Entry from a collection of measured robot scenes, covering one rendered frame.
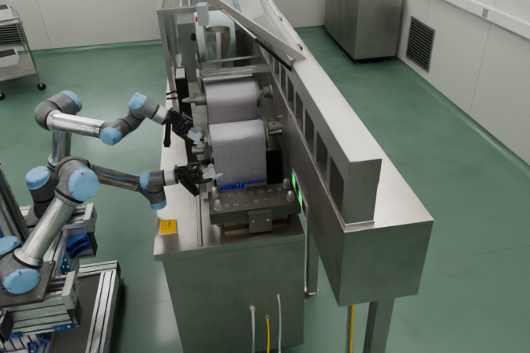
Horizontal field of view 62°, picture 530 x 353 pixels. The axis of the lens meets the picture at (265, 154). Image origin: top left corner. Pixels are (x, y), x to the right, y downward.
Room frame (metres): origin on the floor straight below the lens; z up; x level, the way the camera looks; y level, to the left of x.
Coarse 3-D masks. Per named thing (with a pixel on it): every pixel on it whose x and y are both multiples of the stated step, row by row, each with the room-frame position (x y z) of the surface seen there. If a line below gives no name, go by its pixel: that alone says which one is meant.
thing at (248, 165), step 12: (216, 156) 1.64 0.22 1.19; (228, 156) 1.65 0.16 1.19; (240, 156) 1.65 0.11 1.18; (252, 156) 1.66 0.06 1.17; (264, 156) 1.67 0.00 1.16; (216, 168) 1.64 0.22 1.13; (228, 168) 1.65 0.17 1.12; (240, 168) 1.65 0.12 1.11; (252, 168) 1.66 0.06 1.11; (264, 168) 1.67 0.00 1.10; (216, 180) 1.64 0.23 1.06; (228, 180) 1.65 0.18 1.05; (240, 180) 1.65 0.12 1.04; (252, 180) 1.66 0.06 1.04; (264, 180) 1.67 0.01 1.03
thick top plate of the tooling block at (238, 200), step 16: (208, 192) 1.59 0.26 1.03; (224, 192) 1.59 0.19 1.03; (240, 192) 1.58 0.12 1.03; (256, 192) 1.57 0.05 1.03; (272, 192) 1.57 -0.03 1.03; (224, 208) 1.47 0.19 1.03; (240, 208) 1.47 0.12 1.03; (256, 208) 1.46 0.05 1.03; (272, 208) 1.47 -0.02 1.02; (288, 208) 1.48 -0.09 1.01
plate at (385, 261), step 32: (256, 64) 2.54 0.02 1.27; (288, 128) 1.58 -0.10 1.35; (288, 160) 1.59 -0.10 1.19; (384, 160) 1.18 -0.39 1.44; (320, 192) 1.08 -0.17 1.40; (384, 192) 1.01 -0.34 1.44; (320, 224) 1.07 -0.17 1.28; (384, 224) 0.88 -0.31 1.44; (416, 224) 0.88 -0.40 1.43; (320, 256) 1.05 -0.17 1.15; (352, 256) 0.85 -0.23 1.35; (384, 256) 0.87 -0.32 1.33; (416, 256) 0.88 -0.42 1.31; (352, 288) 0.86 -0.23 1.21; (384, 288) 0.87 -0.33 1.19; (416, 288) 0.88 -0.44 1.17
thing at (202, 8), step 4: (200, 4) 2.25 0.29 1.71; (204, 4) 2.24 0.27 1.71; (196, 8) 2.22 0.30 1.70; (200, 8) 2.21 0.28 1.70; (204, 8) 2.21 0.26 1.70; (200, 12) 2.22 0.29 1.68; (204, 12) 2.21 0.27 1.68; (208, 12) 2.28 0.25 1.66; (196, 16) 2.26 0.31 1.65; (200, 16) 2.22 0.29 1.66; (204, 16) 2.21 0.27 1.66; (208, 16) 2.26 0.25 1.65; (196, 20) 2.24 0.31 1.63; (200, 20) 2.22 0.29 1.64; (204, 20) 2.21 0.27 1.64; (208, 20) 2.24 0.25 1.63; (200, 24) 2.22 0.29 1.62; (204, 24) 2.21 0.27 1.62
